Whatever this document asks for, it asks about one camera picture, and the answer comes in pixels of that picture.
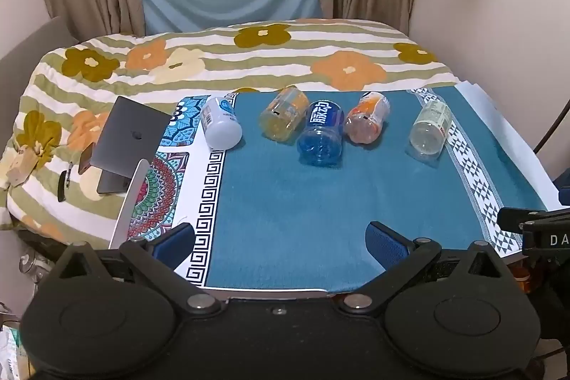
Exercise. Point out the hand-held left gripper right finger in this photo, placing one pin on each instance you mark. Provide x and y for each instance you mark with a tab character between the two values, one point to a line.
385	244

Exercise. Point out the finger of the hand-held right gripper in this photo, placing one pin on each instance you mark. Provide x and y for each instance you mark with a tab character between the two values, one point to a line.
519	219

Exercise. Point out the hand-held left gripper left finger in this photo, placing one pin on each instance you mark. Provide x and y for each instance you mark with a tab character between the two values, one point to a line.
176	238

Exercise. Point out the silver laptop stand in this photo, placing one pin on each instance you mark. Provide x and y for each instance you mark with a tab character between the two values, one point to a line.
130	202

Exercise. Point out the colourful mandala patterned mat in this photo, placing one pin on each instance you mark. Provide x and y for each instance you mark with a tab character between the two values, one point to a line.
162	179

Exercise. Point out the white sheet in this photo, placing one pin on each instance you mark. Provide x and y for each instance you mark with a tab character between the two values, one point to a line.
494	117

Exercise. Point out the blue towel mat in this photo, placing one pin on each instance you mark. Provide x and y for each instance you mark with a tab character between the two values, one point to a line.
285	206

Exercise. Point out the grey laptop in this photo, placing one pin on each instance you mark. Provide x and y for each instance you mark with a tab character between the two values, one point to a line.
127	139

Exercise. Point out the white plastic bottle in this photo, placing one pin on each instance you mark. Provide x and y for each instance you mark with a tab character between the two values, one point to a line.
219	122

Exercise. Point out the clear plastic bottle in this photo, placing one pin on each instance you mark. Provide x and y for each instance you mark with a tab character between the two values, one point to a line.
430	128

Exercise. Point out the orange plastic bottle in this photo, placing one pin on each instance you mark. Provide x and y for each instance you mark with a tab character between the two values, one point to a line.
367	118

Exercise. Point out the blue plastic bottle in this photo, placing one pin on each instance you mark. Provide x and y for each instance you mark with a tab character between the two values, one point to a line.
321	133

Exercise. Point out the yellow plastic bottle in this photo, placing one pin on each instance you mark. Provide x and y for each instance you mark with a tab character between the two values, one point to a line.
283	114

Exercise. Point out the brown paper tag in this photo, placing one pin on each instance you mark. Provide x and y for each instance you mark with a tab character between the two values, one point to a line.
22	166

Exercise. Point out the floral striped blanket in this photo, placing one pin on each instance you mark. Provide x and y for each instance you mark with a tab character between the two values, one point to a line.
187	59

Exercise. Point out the grey upholstered headboard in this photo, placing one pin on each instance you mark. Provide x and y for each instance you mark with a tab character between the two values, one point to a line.
31	46

